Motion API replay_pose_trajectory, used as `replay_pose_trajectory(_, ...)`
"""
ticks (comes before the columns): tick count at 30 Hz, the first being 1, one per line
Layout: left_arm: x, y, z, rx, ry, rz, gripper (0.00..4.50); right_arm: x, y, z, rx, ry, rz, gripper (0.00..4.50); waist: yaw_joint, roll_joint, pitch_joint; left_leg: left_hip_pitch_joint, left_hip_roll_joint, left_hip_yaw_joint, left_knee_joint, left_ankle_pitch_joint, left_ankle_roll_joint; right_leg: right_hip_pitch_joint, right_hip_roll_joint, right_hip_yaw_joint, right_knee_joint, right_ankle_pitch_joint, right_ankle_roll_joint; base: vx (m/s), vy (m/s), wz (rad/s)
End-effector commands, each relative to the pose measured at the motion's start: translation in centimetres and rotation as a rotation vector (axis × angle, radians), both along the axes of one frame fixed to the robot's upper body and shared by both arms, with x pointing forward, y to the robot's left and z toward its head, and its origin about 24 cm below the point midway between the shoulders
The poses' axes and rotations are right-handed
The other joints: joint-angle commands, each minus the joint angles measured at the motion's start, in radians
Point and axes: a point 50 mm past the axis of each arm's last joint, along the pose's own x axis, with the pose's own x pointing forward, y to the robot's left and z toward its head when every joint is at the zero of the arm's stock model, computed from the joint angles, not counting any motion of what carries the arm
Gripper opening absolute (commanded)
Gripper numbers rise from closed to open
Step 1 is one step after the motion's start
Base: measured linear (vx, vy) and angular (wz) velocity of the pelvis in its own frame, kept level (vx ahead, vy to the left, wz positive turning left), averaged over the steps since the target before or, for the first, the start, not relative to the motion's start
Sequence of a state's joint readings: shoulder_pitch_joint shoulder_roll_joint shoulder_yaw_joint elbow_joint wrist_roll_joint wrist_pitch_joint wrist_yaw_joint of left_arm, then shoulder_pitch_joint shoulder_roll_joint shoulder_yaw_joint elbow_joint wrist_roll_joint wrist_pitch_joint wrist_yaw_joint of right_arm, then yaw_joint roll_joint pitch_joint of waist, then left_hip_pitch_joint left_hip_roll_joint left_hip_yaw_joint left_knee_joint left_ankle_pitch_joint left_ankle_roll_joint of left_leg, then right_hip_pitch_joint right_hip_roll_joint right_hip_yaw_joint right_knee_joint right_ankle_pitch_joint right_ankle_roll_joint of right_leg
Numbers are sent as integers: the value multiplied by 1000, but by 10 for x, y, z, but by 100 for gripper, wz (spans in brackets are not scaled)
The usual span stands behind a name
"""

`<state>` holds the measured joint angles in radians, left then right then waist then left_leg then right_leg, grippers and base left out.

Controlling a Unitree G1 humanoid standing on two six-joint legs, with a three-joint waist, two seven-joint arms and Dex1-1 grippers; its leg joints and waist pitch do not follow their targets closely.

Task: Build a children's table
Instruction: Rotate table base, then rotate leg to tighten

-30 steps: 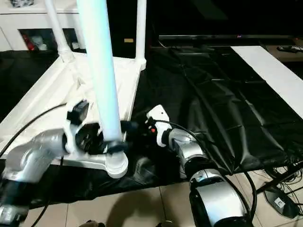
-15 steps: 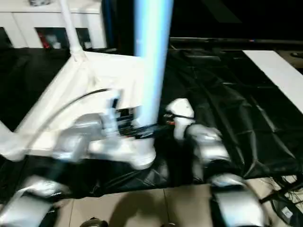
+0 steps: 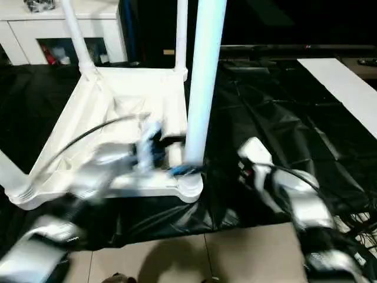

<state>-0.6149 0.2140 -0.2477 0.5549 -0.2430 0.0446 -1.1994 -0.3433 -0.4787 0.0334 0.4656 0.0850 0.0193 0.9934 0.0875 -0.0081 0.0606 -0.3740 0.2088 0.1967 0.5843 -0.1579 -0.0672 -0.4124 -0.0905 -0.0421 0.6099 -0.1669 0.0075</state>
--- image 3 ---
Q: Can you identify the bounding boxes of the brown wooden bench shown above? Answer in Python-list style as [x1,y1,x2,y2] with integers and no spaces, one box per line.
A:
[335,52,377,81]

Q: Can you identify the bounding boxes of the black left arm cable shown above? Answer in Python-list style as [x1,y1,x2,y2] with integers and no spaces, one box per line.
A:
[27,113,151,184]

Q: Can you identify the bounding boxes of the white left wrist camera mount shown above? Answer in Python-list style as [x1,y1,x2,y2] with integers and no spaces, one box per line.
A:
[136,119,166,172]

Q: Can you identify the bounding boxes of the tangled black floor cables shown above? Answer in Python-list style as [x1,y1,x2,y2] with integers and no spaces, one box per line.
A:
[338,205,377,246]

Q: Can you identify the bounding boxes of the white flat board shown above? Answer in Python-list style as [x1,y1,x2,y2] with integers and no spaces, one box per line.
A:
[296,57,377,133]

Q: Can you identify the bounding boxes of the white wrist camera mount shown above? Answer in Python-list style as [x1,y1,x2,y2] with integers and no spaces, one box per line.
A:
[136,119,166,172]
[236,136,275,196]

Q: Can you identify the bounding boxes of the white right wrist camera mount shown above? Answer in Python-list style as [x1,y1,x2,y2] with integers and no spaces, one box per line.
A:
[236,136,275,196]

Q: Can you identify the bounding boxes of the red bottle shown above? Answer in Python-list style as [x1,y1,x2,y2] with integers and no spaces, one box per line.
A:
[42,45,54,65]

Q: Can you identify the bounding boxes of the white plastic table leg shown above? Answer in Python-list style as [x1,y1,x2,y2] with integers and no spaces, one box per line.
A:
[173,0,190,77]
[183,0,229,166]
[60,0,100,81]
[0,149,35,205]

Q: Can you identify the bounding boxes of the white plastic table top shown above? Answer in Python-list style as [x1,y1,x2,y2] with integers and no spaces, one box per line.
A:
[8,65,204,211]

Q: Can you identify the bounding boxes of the black mat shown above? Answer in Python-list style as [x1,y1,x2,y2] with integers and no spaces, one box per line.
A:
[0,58,377,252]

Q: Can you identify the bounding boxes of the white cabinet with glass doors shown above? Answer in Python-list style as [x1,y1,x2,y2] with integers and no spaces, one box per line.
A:
[0,0,130,66]

